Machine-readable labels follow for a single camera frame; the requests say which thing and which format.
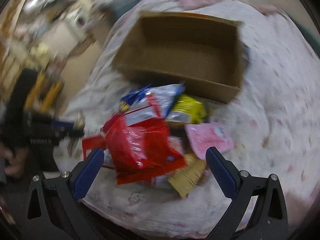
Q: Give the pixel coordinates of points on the yellow snack bag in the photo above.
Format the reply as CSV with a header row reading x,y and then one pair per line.
x,y
187,110

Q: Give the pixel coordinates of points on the white patterned bed quilt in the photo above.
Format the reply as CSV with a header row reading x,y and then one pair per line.
x,y
273,122

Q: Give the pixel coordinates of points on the blue white snack bag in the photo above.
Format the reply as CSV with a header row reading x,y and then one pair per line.
x,y
163,98

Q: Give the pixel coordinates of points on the brown cardboard box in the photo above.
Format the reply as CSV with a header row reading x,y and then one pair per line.
x,y
203,52

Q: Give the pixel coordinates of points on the teal cushion left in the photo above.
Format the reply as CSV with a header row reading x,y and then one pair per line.
x,y
117,8

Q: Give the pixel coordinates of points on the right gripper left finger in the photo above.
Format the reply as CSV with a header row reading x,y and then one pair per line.
x,y
53,210

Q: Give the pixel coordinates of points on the tan brown snack packet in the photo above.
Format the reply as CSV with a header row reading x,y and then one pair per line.
x,y
185,179

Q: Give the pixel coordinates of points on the person left hand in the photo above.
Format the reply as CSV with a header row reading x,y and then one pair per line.
x,y
15,159

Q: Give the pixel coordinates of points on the pink snack packet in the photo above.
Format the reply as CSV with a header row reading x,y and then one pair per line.
x,y
205,135

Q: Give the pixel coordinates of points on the red snack bag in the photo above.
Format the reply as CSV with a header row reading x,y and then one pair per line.
x,y
140,151

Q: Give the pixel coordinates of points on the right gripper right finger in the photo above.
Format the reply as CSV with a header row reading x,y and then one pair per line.
x,y
257,209

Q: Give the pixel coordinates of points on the teal bolster right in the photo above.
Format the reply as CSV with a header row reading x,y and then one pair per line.
x,y
310,38

